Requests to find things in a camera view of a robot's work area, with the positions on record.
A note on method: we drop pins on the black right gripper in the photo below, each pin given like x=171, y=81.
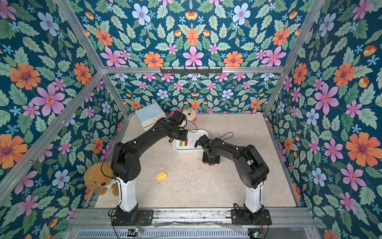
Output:
x=210, y=155

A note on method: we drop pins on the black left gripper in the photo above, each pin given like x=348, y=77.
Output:
x=184, y=135

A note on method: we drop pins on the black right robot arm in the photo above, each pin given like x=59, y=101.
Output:
x=250, y=166

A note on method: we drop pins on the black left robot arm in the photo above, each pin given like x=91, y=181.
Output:
x=125, y=162

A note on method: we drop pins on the white storage box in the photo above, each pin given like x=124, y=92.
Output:
x=190, y=149

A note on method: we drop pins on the pink striped plush toy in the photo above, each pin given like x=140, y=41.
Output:
x=190, y=114

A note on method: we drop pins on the light blue mini drawer cabinet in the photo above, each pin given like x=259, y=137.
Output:
x=149, y=115

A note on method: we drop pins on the yellow plush chick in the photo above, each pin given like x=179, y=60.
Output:
x=161, y=175

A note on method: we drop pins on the brown teddy bear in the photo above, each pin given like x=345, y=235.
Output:
x=100, y=177

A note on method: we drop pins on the black hook rail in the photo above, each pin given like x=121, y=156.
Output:
x=191, y=70

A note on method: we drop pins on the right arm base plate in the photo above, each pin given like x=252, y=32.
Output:
x=240, y=217

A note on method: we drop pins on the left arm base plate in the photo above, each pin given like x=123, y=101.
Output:
x=138, y=217

